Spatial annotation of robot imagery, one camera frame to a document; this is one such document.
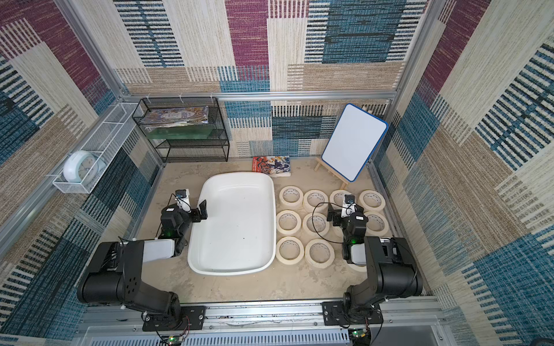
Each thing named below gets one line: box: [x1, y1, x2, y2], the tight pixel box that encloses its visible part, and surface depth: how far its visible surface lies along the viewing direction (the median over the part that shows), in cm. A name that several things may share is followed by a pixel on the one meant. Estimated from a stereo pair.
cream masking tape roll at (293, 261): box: [275, 236, 306, 266], surface depth 86 cm
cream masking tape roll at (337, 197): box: [328, 188, 352, 210], surface depth 104 cm
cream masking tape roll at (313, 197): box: [302, 188, 329, 214], surface depth 104 cm
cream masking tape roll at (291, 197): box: [278, 185, 304, 210], surface depth 104 cm
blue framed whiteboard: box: [321, 103, 389, 183], surface depth 96 cm
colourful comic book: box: [252, 155, 292, 178], surface depth 117 cm
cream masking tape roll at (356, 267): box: [346, 261, 368, 274], surface depth 83 cm
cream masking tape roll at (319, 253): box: [304, 238, 336, 269], surface depth 88 cm
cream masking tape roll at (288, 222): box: [276, 209, 302, 235], surface depth 96 cm
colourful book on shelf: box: [140, 105, 210, 128], surface depth 83 cm
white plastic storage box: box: [187, 171, 277, 277], surface depth 96 cm
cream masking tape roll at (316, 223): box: [302, 211, 331, 236], surface depth 96 cm
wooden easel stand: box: [313, 157, 350, 190], surface depth 107 cm
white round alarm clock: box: [63, 149, 107, 186], surface depth 64 cm
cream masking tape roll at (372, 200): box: [359, 189, 386, 212], surface depth 103 cm
